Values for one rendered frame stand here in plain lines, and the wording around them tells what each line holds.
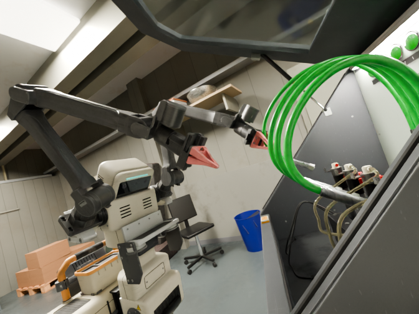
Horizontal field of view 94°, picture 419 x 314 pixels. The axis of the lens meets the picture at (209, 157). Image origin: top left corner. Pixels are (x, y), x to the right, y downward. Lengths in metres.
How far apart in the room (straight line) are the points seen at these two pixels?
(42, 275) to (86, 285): 3.87
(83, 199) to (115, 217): 0.20
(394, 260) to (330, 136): 0.71
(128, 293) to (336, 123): 1.11
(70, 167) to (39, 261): 4.38
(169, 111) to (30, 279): 5.09
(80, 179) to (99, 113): 0.24
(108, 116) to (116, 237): 0.56
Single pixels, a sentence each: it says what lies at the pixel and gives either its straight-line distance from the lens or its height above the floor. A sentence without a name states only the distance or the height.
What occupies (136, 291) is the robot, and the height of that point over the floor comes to 0.84.
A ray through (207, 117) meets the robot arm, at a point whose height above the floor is 1.45.
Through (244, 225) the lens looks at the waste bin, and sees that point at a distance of 2.79.
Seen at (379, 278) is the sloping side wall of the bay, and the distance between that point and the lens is 0.32.
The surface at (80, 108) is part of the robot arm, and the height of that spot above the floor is 1.50.
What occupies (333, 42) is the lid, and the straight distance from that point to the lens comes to 0.93.
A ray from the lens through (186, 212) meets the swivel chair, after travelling 3.13.
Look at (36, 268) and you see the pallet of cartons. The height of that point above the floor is 0.44.
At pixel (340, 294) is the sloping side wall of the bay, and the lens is 0.32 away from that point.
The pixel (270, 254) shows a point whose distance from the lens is 0.61.
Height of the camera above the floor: 1.21
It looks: 4 degrees up
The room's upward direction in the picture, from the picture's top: 17 degrees counter-clockwise
